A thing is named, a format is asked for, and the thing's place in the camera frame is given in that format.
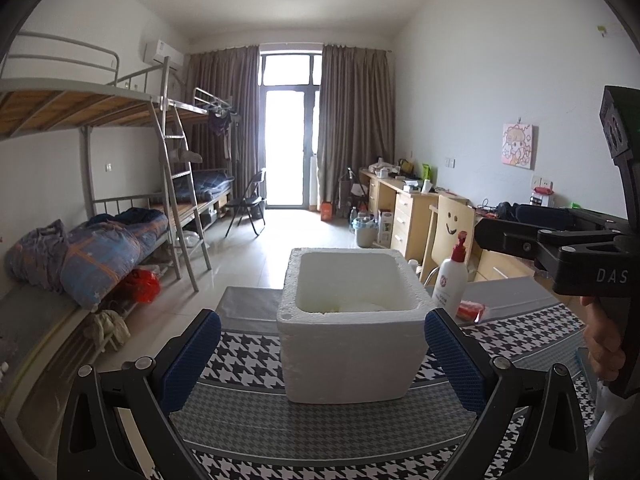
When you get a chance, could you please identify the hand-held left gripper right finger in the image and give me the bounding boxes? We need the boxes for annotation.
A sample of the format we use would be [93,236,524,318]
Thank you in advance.
[424,307,591,480]

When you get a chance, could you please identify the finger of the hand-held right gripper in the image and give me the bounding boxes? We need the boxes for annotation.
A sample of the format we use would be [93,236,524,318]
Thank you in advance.
[515,204,627,233]
[474,220,617,272]

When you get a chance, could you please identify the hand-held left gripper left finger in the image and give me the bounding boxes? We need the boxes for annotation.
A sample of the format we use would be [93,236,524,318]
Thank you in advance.
[57,308,223,480]

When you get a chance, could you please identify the white foam box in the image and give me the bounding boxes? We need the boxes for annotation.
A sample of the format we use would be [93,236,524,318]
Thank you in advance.
[276,247,435,404]

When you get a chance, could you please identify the person's right hand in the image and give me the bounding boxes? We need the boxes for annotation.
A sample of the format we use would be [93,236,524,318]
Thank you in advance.
[580,295,626,384]

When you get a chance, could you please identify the wooden smiley face chair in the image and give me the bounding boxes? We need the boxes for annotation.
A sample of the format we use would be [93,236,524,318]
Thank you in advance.
[419,192,476,286]

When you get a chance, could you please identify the red wipes packet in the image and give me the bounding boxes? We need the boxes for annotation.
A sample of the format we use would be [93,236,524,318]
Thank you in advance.
[457,300,487,324]

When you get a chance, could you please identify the white lotion bottle red pump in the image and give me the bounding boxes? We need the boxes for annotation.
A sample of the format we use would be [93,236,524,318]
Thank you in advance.
[431,231,471,319]

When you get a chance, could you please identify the houndstooth table mat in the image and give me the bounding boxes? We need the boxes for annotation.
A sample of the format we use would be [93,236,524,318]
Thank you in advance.
[165,277,601,480]

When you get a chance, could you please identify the beige crumpled cloth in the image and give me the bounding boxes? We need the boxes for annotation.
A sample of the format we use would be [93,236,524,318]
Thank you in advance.
[85,310,131,354]

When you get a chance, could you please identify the red plastic bag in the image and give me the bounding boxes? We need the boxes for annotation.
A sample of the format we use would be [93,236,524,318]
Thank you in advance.
[120,268,162,305]

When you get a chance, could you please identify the wooden desk row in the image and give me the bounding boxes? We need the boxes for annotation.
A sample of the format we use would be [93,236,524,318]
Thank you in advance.
[359,167,640,286]

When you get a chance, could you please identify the white carton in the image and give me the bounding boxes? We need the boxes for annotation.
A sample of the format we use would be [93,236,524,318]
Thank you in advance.
[378,209,396,246]

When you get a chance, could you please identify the blue plaid quilt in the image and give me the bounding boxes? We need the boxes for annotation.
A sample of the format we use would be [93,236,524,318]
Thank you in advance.
[5,207,171,312]

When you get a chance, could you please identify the grey waste bin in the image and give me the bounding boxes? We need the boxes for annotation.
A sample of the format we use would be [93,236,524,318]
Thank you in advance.
[352,215,379,248]

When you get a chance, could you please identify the black folding chair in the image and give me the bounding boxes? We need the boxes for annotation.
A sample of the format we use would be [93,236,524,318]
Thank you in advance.
[225,167,268,239]

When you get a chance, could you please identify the metal bunk ladder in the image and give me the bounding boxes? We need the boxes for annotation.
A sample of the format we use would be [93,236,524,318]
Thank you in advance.
[150,100,214,292]

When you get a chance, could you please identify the dark blue plaid bedding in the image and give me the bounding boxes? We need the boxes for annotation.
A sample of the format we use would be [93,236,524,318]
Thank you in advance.
[192,170,235,202]

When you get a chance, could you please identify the brown curtain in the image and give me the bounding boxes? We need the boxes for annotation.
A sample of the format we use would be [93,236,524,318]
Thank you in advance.
[320,42,396,211]
[185,45,261,211]

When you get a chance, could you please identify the glass balcony door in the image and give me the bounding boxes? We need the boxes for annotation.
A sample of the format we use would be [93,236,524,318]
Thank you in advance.
[259,50,323,209]

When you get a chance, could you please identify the hanging dark clothes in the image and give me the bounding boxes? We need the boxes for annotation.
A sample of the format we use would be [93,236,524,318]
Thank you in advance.
[207,110,234,137]

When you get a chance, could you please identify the grey metal bunk bed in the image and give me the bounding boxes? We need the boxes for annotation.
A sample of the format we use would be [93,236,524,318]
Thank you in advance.
[150,85,242,223]
[0,30,201,361]

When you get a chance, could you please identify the white air conditioner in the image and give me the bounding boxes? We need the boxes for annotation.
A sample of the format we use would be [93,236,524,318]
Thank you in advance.
[144,39,185,69]

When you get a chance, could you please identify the cartoon wall poster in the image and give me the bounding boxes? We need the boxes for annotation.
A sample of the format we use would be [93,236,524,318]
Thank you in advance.
[501,122,539,170]

